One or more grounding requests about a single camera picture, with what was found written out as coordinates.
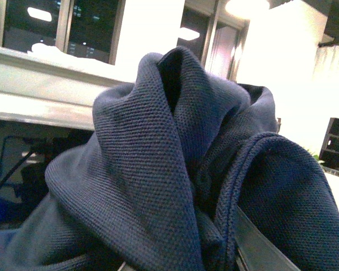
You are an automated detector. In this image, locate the metal left gripper finger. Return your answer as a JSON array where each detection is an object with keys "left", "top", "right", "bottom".
[{"left": 234, "top": 207, "right": 299, "bottom": 271}]

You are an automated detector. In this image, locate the dark blue knit garment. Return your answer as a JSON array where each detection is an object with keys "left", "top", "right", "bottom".
[{"left": 0, "top": 47, "right": 339, "bottom": 270}]

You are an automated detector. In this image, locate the round ceiling light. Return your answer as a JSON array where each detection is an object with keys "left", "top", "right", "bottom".
[{"left": 225, "top": 0, "right": 270, "bottom": 19}]

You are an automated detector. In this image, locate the dark framed window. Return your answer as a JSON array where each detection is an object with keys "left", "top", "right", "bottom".
[{"left": 0, "top": 1, "right": 125, "bottom": 64}]

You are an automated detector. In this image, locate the black wall shelf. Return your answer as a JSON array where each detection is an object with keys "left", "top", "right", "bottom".
[{"left": 319, "top": 117, "right": 339, "bottom": 177}]

